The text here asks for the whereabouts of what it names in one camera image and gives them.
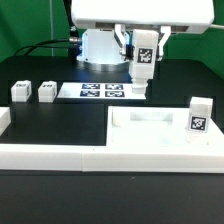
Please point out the white U-shaped fence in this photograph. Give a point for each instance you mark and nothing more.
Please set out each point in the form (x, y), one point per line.
(191, 158)

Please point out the white square tabletop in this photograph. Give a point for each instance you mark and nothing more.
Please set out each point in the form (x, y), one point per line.
(152, 127)

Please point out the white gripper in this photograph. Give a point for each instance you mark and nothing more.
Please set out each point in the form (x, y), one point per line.
(176, 16)

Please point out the white marker sheet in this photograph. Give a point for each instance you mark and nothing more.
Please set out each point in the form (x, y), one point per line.
(76, 90)

